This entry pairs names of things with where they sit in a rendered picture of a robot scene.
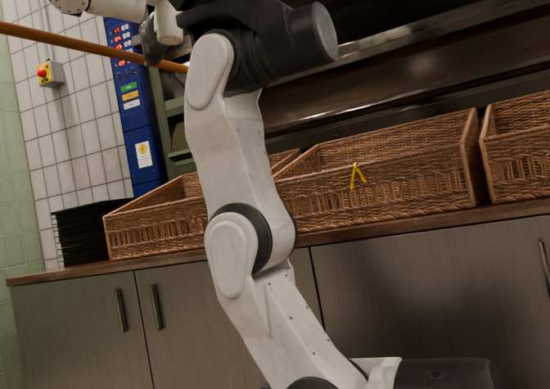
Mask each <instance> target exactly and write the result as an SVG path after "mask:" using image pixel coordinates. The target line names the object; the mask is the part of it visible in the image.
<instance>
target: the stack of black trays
mask: <svg viewBox="0 0 550 389"><path fill-rule="evenodd" d="M137 198H139V197H130V198H123V199H115V200H108V201H98V202H94V203H91V204H87V205H83V206H76V207H73V208H69V209H65V210H59V211H55V212H51V215H55V216H56V218H54V219H56V222H57V224H53V225H57V229H60V230H55V231H54V232H57V231H58V234H59V236H57V237H58V238H59V242H57V243H56V244H58V243H60V244H61V249H57V250H58V251H59V250H61V252H62V254H64V255H59V256H63V260H62V261H59V262H63V263H64V266H71V265H81V264H87V263H92V262H98V261H103V260H109V259H110V257H109V252H108V247H107V242H106V234H105V229H104V224H103V218H102V217H103V216H104V215H107V214H109V213H111V212H112V211H114V210H117V209H118V208H120V207H121V206H124V205H126V204H128V203H130V202H131V201H134V200H136V199H137ZM117 202H118V203H117ZM103 204H104V205H103ZM64 247H65V248H64Z"/></svg>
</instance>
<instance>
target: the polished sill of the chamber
mask: <svg viewBox="0 0 550 389"><path fill-rule="evenodd" d="M520 1H523V0H481V1H479V2H473V3H471V4H468V5H466V6H463V7H459V8H456V9H453V10H450V11H446V12H443V13H440V14H438V15H435V16H430V17H427V18H425V19H422V20H418V21H415V22H412V23H409V24H406V25H402V26H400V27H397V28H393V29H389V30H387V31H384V32H381V33H379V34H374V35H371V36H368V37H366V38H361V39H359V40H356V41H353V42H350V43H346V44H343V45H340V46H338V55H337V58H338V57H342V56H346V55H349V54H351V53H354V52H359V51H362V50H364V49H367V48H370V47H375V46H377V45H381V44H383V43H388V42H391V41H394V40H396V39H399V38H404V37H407V36H409V35H412V34H417V33H420V32H422V31H426V30H429V29H433V28H436V27H439V26H441V25H446V24H449V23H452V22H454V21H458V20H462V19H465V18H467V17H471V16H475V15H478V14H481V13H484V12H487V11H492V10H494V9H497V8H500V7H505V6H507V5H510V4H513V3H516V2H520ZM180 106H184V96H181V97H177V98H174V99H171V100H168V101H166V102H165V109H166V110H167V111H168V110H171V109H174V108H176V107H180Z"/></svg>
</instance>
